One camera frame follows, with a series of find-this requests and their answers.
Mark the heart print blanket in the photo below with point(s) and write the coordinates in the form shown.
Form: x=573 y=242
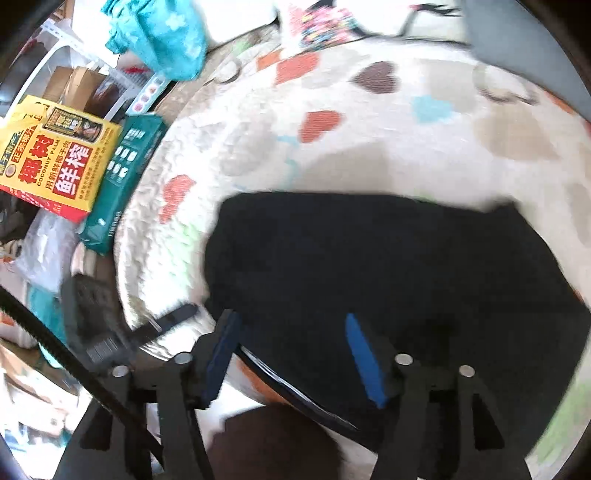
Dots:
x=351 y=129

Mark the yellow and red carton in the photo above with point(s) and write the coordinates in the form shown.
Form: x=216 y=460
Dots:
x=55 y=157

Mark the clear plastic bag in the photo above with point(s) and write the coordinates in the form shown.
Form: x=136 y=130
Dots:
x=46 y=254

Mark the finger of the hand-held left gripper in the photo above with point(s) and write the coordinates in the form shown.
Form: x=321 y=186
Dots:
x=171 y=320

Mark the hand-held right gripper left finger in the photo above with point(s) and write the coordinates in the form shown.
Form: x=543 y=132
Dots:
x=220 y=357

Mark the green cardboard box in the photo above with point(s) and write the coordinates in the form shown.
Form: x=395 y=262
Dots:
x=122 y=180

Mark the colourful printed cloth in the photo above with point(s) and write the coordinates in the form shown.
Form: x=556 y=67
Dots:
x=323 y=21

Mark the black pants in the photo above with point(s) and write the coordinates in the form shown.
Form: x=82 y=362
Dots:
x=369 y=258

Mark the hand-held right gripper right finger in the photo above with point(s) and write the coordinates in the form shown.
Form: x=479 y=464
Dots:
x=365 y=364

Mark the white plastic storage rack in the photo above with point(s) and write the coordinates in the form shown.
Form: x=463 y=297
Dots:
x=51 y=50

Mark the grey cushion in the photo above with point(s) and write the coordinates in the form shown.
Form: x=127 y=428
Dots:
x=517 y=32

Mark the teal cloth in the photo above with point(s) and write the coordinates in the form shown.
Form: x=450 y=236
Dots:
x=159 y=32

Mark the brown cardboard box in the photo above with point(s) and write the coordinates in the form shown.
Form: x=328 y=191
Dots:
x=74 y=83

